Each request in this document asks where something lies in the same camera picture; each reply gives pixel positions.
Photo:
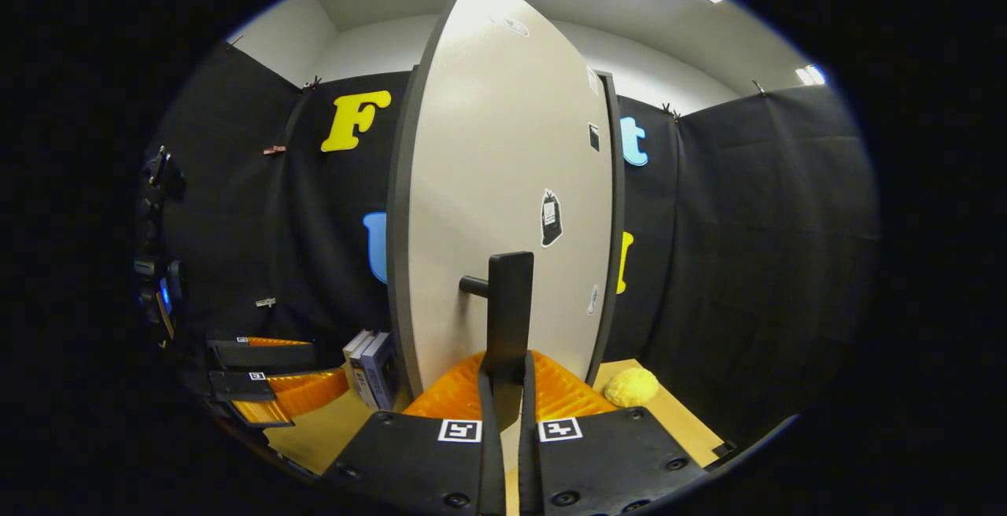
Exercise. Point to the ceiling light panel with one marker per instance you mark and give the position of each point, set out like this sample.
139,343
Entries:
810,74

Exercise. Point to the black backdrop cloth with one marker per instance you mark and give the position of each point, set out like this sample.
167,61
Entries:
747,264

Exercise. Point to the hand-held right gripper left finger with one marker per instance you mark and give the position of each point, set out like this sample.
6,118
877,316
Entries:
489,461

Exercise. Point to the yellow sponge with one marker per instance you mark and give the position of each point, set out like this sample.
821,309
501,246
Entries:
631,387

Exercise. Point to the beige cabinet door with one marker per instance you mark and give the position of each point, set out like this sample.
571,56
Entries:
488,146

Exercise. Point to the white box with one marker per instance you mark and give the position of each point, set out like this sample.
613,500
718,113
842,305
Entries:
355,366

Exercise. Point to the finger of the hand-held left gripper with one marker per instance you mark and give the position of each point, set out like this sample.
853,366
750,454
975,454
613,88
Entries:
240,386
260,355

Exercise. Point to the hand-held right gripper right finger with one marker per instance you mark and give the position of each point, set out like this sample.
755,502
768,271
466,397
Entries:
529,461

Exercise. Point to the dark grey cabinet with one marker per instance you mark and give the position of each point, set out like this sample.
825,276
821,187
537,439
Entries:
617,225

